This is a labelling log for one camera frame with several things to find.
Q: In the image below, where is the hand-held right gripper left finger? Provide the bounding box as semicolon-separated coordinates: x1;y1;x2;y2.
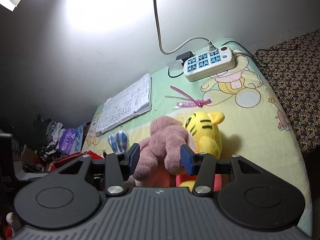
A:
58;143;140;197

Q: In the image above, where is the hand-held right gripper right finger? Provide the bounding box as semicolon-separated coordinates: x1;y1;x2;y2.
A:
180;144;272;196

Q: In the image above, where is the white rabbit plush toy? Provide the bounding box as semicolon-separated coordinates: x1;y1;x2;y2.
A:
108;131;130;153

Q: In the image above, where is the pink plush toy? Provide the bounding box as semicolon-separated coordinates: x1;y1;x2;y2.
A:
129;116;193;182

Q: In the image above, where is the yellow tiger plush toy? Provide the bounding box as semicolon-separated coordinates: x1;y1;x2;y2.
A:
172;111;225;193

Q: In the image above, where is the red cardboard box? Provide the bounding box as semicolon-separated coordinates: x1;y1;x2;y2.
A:
49;150;108;173

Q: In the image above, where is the black white striped cloth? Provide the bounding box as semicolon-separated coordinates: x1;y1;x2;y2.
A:
37;144;59;159

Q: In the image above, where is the dark green garment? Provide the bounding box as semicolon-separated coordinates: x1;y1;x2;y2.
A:
32;114;52;140

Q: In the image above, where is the open handwritten notebook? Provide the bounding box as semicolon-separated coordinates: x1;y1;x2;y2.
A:
89;74;152;137

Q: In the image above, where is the white patterned garment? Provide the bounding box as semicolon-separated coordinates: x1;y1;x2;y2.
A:
46;121;64;144

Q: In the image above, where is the pink plastic ribbon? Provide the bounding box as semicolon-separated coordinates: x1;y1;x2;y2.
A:
165;85;212;109

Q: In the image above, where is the purple tissue pack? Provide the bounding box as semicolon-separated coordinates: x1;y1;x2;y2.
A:
56;128;77;154

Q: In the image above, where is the white power strip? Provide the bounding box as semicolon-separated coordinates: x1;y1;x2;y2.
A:
183;44;236;82

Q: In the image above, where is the black power adapter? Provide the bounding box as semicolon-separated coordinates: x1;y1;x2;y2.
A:
176;51;195;63

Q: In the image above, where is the brown patterned blanket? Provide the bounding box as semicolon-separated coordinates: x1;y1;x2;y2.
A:
251;29;320;155

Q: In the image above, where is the white power cable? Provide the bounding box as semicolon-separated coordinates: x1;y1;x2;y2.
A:
152;0;216;55

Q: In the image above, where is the thin black cable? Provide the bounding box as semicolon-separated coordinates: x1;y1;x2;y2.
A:
222;39;299;68

